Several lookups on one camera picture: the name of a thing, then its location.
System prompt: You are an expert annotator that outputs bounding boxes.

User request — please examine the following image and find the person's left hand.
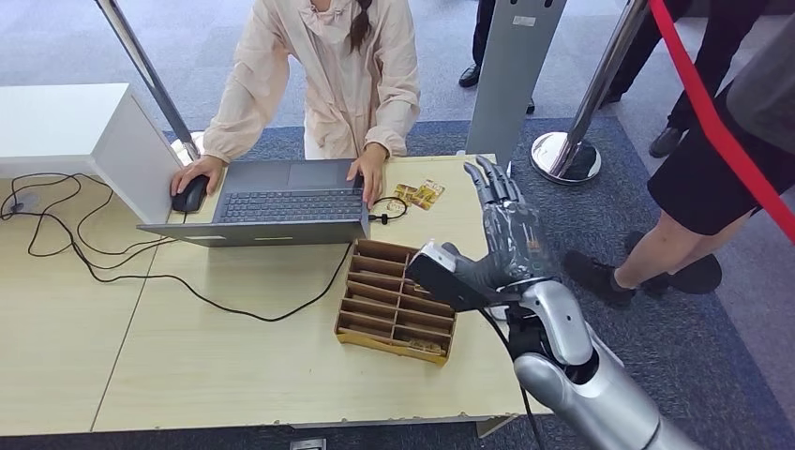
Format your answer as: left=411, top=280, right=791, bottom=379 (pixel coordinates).
left=346, top=143, right=389, bottom=209

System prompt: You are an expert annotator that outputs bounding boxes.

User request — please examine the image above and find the black stanchion post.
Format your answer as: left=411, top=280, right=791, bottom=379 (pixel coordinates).
left=623, top=231, right=724, bottom=296

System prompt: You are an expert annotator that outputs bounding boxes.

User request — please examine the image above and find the white cabinet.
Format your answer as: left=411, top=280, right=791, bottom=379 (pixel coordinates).
left=0, top=82, right=183, bottom=223

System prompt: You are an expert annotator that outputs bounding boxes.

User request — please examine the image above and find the red barrier rope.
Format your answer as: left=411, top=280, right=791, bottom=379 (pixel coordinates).
left=647, top=0, right=795, bottom=247

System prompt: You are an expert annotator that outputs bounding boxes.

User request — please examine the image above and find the long black power cable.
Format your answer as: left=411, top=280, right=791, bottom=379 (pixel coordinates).
left=0, top=172, right=354, bottom=324

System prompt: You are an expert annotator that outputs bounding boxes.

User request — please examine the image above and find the grey kiosk stand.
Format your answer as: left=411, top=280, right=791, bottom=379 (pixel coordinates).
left=464, top=0, right=568, bottom=172

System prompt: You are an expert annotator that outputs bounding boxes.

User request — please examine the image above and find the chrome stanchion post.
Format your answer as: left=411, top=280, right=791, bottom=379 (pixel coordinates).
left=529, top=0, right=651, bottom=187
left=94, top=0, right=207, bottom=168

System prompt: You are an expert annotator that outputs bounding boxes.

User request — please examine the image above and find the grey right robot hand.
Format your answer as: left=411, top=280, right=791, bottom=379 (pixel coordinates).
left=441, top=155, right=561, bottom=293

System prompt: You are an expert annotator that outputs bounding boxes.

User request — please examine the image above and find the gold patterned ID card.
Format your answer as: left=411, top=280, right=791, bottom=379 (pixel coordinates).
left=412, top=179, right=446, bottom=213

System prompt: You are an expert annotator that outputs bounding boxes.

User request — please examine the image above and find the person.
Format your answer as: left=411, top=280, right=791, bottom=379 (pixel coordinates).
left=563, top=18, right=795, bottom=310
left=202, top=0, right=422, bottom=209
left=599, top=0, right=768, bottom=159
left=457, top=0, right=536, bottom=115

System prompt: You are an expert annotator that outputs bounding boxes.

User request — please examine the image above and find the grey laptop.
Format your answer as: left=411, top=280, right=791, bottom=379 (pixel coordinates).
left=137, top=157, right=372, bottom=248

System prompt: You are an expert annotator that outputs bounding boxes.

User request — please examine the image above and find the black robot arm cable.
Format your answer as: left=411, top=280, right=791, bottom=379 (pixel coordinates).
left=478, top=308, right=548, bottom=450

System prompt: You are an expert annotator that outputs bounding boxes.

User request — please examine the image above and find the wooden card organizer box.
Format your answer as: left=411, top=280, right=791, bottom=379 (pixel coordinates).
left=334, top=238, right=459, bottom=368

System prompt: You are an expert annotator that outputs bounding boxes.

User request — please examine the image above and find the short looped black cable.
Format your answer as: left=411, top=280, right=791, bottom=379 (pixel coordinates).
left=367, top=195, right=410, bottom=226

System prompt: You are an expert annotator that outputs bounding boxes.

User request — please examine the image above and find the person's right hand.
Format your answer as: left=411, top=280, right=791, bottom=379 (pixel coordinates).
left=169, top=155, right=228, bottom=197

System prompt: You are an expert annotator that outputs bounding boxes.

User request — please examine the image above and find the black computer mouse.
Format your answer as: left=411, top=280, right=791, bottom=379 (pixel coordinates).
left=171, top=173, right=211, bottom=215

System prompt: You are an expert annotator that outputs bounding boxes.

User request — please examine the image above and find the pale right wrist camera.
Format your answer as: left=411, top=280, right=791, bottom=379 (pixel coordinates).
left=405, top=242, right=523, bottom=314

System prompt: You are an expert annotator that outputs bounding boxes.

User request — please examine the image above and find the thin black mouse cable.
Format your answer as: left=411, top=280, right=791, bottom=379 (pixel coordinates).
left=26, top=186, right=188, bottom=271

